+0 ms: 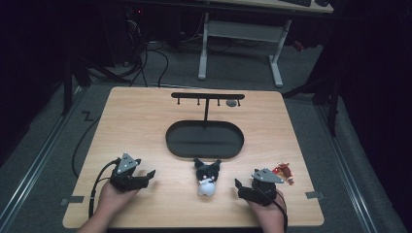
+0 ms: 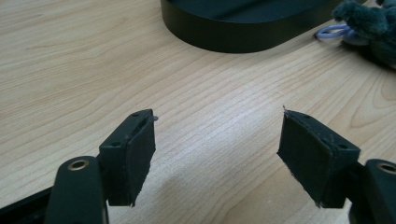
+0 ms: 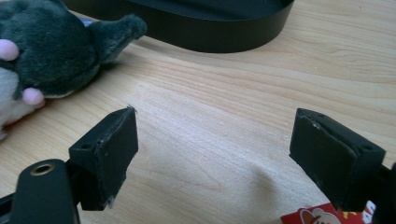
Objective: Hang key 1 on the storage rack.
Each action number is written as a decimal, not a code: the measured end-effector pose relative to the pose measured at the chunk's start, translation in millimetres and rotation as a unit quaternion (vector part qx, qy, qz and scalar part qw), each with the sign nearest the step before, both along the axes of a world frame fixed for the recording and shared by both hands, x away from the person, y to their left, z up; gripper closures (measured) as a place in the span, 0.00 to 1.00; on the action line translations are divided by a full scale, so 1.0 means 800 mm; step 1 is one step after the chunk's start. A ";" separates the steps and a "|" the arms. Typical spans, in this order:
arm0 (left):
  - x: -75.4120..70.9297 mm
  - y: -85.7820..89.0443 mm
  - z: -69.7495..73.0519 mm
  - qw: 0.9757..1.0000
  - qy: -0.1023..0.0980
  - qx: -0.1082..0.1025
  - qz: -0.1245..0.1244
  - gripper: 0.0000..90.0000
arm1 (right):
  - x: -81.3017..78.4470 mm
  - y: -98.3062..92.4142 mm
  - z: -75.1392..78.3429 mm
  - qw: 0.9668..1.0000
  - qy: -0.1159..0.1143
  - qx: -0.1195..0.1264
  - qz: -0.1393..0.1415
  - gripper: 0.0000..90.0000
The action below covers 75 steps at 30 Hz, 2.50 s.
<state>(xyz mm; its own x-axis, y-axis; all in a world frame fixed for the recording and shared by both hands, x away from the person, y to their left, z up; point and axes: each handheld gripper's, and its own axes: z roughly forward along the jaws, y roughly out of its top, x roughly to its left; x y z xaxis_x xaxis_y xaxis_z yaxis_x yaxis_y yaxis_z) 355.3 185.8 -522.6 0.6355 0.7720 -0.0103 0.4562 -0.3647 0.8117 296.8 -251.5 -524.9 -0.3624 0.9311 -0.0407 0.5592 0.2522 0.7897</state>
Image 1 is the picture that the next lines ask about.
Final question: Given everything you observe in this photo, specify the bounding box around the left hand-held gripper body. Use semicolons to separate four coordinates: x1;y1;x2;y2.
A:
109;152;150;193

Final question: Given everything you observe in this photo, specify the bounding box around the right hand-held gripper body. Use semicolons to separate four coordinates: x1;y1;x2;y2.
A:
239;167;286;207

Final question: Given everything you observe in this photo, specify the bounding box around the person's right hand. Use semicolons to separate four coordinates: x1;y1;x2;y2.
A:
245;188;287;225

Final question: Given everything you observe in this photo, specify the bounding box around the person's left hand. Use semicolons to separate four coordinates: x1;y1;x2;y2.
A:
96;180;141;222

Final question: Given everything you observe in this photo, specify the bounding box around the black and white plush toy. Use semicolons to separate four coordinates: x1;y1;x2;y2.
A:
192;157;223;197

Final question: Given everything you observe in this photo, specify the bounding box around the grey tape strip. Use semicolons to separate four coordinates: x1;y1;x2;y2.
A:
305;190;326;200
60;195;86;207

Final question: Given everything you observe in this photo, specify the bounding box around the black oval tray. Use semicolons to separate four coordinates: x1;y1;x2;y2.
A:
165;91;246;160

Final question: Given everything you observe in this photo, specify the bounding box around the dark metal stand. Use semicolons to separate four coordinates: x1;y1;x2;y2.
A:
60;52;131;117
281;62;342;138

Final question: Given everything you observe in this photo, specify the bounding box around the white-legged wooden desk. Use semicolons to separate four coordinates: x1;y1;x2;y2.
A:
196;0;335;88

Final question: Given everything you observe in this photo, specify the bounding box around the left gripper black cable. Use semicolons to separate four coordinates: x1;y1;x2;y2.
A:
87;157;121;219

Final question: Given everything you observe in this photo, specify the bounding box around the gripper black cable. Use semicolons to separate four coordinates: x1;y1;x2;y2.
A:
87;157;121;219
271;189;290;233

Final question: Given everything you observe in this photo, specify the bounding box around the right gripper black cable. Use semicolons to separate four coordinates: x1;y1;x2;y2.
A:
271;189;290;233

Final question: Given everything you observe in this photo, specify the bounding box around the red figure keychain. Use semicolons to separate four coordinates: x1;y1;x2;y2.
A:
271;161;295;186

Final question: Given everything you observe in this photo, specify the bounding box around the black floor cable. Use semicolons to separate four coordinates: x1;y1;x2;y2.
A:
71;111;102;180

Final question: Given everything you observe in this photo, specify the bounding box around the metal floor rail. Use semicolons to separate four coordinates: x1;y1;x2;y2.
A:
0;86;86;233
314;102;379;233

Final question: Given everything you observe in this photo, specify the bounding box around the bundle of black cables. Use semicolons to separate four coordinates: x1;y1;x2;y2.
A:
120;8;170;88

